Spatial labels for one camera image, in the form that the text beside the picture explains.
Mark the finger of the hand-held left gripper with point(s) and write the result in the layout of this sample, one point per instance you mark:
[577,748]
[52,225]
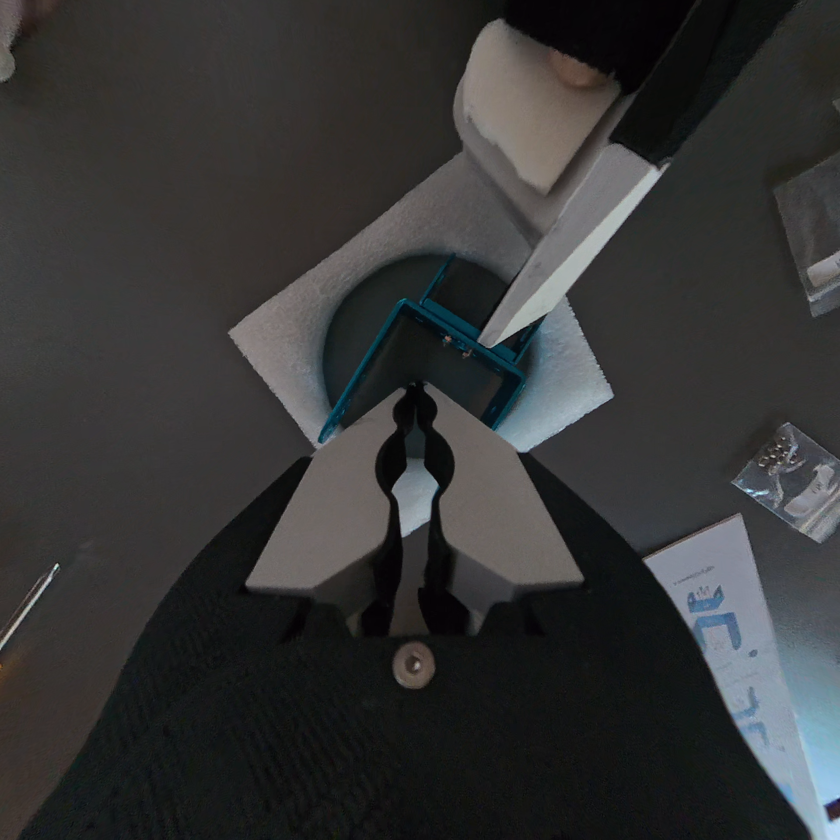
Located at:
[577,229]

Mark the yellow screwdriver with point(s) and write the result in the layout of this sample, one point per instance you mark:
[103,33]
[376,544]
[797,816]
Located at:
[33,604]

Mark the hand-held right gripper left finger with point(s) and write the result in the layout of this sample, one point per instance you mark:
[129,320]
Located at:
[321,525]

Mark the group of clear screw bags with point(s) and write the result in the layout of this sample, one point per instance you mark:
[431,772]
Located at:
[787,479]

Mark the blue metal bracket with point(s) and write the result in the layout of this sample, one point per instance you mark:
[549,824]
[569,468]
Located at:
[453,331]

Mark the white foam square with hole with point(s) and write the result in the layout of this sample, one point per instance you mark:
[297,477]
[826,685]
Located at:
[282,328]

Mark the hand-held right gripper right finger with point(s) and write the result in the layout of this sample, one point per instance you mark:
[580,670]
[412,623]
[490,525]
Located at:
[505,525]

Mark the instruction booklet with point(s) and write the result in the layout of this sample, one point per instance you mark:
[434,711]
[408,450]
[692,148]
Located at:
[722,577]

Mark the person's left hand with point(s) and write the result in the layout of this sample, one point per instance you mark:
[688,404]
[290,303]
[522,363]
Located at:
[577,71]

